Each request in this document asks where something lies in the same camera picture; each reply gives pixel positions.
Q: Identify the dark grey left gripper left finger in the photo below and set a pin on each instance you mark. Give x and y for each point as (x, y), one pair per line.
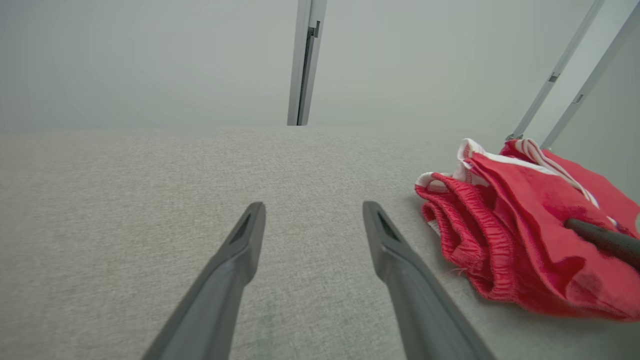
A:
(220, 290)

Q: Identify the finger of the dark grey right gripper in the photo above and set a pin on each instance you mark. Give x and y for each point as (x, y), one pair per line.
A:
(610, 241)

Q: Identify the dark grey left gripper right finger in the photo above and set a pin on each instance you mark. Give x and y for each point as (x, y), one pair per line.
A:
(415, 300)

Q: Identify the red shorts with white stripes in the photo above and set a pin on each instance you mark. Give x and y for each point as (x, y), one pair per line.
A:
(525, 245)

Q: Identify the grey metal partition post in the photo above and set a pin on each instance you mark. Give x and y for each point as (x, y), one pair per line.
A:
(306, 65)

